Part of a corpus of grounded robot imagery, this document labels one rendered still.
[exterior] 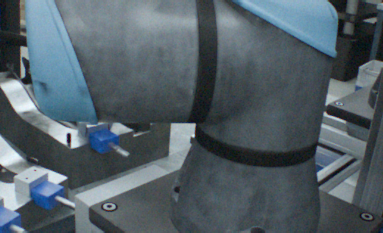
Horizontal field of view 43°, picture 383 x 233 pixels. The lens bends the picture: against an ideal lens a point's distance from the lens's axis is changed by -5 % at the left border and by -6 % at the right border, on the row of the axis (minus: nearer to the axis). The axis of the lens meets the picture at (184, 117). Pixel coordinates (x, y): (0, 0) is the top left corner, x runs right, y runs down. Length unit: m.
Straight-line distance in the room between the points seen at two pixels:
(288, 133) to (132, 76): 0.14
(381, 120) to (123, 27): 0.36
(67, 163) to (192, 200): 0.56
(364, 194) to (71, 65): 0.41
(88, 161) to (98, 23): 0.65
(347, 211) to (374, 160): 0.10
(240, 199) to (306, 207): 0.07
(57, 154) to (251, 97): 0.66
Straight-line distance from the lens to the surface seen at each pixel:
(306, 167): 0.46
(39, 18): 0.38
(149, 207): 0.52
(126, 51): 0.37
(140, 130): 1.11
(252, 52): 0.39
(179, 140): 1.23
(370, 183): 0.65
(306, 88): 0.42
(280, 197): 0.45
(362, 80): 4.00
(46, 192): 0.87
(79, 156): 0.98
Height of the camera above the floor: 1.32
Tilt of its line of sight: 22 degrees down
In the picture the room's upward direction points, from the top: 5 degrees clockwise
